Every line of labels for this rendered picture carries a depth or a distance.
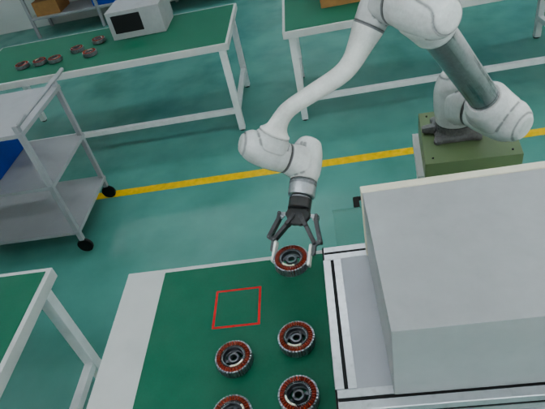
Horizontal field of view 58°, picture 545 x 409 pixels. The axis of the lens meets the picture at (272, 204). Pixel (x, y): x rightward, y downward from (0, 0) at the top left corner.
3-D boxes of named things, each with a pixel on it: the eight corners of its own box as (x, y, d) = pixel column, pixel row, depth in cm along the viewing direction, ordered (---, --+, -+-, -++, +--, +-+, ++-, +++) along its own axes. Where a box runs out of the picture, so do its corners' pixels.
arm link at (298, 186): (293, 186, 169) (291, 202, 167) (286, 176, 161) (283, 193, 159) (319, 187, 166) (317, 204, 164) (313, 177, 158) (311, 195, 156)
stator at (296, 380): (300, 373, 142) (298, 366, 139) (328, 398, 134) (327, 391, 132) (271, 400, 137) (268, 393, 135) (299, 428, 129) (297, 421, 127)
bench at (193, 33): (41, 118, 498) (2, 47, 451) (254, 82, 470) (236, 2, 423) (2, 170, 428) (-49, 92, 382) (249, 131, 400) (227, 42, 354)
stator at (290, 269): (280, 250, 163) (278, 242, 160) (313, 253, 159) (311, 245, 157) (270, 276, 155) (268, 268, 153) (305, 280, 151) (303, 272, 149)
